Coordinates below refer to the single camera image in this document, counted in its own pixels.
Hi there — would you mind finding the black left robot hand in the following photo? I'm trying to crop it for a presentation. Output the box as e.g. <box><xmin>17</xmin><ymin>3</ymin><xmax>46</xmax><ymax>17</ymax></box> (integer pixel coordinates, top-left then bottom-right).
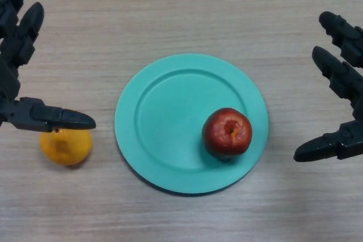
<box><xmin>0</xmin><ymin>0</ymin><xmax>96</xmax><ymax>133</ymax></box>

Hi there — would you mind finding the yellow orange pear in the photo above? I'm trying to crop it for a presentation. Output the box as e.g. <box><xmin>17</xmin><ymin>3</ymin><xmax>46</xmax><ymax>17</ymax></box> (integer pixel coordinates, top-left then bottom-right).
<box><xmin>39</xmin><ymin>128</ymin><xmax>92</xmax><ymax>167</ymax></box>

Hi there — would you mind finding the green round plate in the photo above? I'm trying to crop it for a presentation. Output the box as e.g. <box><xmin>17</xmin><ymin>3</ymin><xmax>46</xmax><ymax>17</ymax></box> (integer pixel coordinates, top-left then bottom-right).
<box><xmin>114</xmin><ymin>53</ymin><xmax>269</xmax><ymax>196</ymax></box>

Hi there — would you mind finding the red apple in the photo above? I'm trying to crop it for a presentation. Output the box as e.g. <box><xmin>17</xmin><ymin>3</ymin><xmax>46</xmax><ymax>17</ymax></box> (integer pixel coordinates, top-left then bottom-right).
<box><xmin>201</xmin><ymin>108</ymin><xmax>253</xmax><ymax>160</ymax></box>

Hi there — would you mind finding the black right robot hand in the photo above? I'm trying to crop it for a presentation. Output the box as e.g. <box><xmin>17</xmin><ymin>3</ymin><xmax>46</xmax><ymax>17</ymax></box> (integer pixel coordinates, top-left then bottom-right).
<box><xmin>293</xmin><ymin>11</ymin><xmax>363</xmax><ymax>163</ymax></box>

